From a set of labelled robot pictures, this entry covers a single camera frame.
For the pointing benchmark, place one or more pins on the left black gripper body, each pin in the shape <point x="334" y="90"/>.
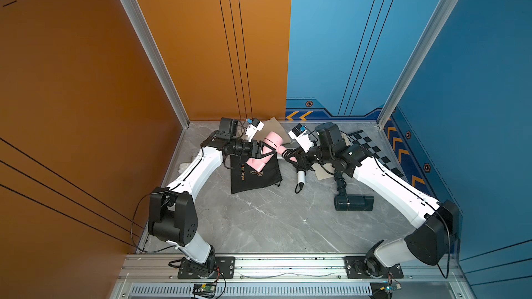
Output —
<point x="251" y="154"/>

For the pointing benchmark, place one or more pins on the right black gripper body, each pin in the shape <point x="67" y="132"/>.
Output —
<point x="307" y="159"/>

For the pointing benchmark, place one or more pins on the pink hair dryer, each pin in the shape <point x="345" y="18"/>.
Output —
<point x="272" y="146"/>

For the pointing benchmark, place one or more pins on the black drawstring dryer bag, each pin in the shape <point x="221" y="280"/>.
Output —
<point x="244" y="177"/>

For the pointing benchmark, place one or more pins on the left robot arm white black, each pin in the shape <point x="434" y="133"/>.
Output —
<point x="172" y="214"/>

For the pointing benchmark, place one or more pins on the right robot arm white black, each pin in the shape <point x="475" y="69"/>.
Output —
<point x="436" y="224"/>

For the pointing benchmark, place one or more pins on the white hair dryer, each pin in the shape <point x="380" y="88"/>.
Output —
<point x="301" y="175"/>

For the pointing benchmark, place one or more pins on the dark green hair dryer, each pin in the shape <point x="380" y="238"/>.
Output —
<point x="347" y="202"/>

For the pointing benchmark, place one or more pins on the beige cloth bag right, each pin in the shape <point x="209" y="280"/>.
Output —
<point x="323" y="172"/>

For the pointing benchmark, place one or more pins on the beige cloth bag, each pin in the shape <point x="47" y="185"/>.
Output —
<point x="323" y="172"/>
<point x="272" y="125"/>

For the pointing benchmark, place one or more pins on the beige cloth bag rear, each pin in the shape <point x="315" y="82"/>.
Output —
<point x="272" y="125"/>

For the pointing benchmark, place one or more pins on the black white checkerboard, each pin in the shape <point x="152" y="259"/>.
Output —
<point x="378" y="150"/>

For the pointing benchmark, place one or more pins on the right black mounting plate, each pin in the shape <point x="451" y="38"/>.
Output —
<point x="361" y="267"/>

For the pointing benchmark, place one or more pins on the black mounting plate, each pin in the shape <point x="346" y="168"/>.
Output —
<point x="361" y="267"/>
<point x="209" y="270"/>

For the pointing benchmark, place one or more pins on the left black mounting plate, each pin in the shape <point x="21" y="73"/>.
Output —
<point x="209" y="270"/>

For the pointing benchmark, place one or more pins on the left green circuit board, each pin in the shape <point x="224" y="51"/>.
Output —
<point x="204" y="290"/>

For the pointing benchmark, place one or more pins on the green circuit board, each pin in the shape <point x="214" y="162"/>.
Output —
<point x="384" y="290"/>
<point x="204" y="290"/>

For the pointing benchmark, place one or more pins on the right green circuit board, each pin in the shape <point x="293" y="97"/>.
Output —
<point x="384" y="290"/>

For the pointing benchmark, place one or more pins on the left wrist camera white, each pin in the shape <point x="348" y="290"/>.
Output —
<point x="252" y="127"/>

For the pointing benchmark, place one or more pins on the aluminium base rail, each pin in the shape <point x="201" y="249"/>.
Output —
<point x="315" y="275"/>

